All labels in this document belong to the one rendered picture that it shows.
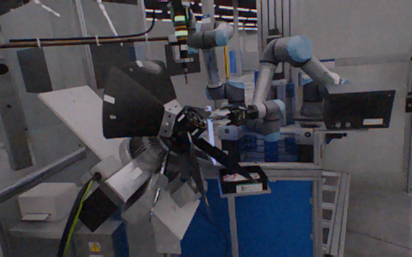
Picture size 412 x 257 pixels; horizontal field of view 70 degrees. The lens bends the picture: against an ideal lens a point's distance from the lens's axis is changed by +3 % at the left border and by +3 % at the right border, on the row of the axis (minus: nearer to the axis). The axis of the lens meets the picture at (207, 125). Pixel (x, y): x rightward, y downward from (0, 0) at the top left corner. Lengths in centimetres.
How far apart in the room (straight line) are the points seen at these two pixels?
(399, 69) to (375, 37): 35
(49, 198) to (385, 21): 276
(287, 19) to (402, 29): 131
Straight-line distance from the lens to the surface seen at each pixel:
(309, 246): 179
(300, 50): 141
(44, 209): 133
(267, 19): 203
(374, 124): 152
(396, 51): 305
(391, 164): 326
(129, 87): 91
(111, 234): 117
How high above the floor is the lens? 143
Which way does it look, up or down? 13 degrees down
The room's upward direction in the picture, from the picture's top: 5 degrees counter-clockwise
